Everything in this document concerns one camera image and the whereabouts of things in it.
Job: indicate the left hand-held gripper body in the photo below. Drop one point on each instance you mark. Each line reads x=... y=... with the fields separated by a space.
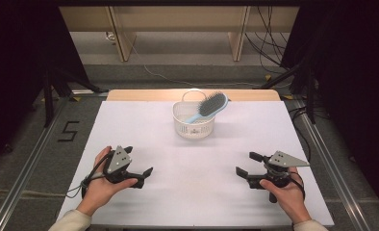
x=118 y=160

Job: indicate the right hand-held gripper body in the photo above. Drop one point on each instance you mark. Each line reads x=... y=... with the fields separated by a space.
x=285 y=159

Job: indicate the white plastic basket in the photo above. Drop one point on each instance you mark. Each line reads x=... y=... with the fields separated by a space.
x=194 y=130

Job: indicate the light blue hairbrush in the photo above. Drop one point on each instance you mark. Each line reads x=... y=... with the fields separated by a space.
x=211 y=104

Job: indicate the person's left hand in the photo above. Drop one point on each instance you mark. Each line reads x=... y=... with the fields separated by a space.
x=97 y=194

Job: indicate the person's right hand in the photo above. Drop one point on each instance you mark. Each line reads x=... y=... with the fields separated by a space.
x=290 y=199

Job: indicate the black metal stand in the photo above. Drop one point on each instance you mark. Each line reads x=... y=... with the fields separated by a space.
x=311 y=96
x=48 y=96

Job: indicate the black curtain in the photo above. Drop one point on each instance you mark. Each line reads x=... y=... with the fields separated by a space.
x=354 y=80
x=14 y=64

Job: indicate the light wooden desk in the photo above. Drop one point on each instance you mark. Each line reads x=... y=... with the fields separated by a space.
x=178 y=17

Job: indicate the metal floor rail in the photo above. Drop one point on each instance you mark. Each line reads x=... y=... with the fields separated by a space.
x=27 y=170
x=335 y=173

